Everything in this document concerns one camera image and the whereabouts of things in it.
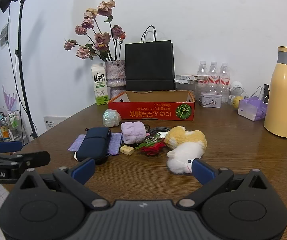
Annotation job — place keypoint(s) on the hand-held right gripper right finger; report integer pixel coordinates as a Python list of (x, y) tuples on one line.
[(203, 171)]

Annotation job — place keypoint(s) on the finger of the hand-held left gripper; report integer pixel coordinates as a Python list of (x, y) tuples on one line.
[(8, 146), (33, 158)]

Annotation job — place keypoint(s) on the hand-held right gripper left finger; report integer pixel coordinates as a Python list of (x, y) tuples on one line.
[(84, 171)]

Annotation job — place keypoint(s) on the white plush toy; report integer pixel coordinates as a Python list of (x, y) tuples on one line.
[(181, 158)]

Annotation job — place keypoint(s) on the navy zip pouch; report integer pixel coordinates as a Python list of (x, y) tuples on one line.
[(93, 142)]

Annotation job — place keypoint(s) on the purple dish cloth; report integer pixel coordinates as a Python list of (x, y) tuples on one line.
[(114, 143)]

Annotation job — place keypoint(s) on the yellow sponge block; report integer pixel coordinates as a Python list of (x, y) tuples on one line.
[(127, 150)]

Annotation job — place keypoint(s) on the red artificial rose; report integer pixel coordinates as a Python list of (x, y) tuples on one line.
[(153, 150)]

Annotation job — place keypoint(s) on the white bottle cap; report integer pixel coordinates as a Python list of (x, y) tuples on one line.
[(161, 135)]

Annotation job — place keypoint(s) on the iridescent ball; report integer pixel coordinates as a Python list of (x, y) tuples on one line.
[(111, 118)]

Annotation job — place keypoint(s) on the red cardboard box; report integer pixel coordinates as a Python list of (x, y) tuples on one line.
[(148, 110)]

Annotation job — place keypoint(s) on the metal rack with bottles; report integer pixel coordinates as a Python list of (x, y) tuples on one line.
[(8, 126)]

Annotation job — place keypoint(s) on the purple fluffy towel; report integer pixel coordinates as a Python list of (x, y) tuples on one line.
[(133, 132)]

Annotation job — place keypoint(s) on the floral tin box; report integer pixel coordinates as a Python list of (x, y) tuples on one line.
[(210, 100)]

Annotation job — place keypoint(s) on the purple tissue pack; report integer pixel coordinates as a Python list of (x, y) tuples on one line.
[(252, 108)]

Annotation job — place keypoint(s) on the clear container white lid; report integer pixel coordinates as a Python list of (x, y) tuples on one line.
[(184, 88)]

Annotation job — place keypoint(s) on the white green milk carton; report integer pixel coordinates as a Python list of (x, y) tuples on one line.
[(100, 85)]

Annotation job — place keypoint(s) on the small white desk fan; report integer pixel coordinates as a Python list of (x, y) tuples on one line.
[(237, 88)]

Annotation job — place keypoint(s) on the black light stand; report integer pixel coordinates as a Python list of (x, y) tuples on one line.
[(21, 55)]

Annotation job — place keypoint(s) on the flat white carton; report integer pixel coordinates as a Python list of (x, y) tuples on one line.
[(187, 77)]

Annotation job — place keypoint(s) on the pink glass vase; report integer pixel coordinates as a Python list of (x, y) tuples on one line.
[(115, 77)]

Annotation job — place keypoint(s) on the black charger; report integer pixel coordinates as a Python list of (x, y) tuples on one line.
[(266, 92)]

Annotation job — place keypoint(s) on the yellow thermos jug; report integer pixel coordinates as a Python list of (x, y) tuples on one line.
[(281, 95)]

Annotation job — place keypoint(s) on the black paper bag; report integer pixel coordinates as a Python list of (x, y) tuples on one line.
[(149, 65)]

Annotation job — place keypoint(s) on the dried pink rose bouquet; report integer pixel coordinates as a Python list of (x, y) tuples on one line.
[(101, 38)]

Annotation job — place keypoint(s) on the wall poster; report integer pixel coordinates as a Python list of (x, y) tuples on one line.
[(5, 36)]

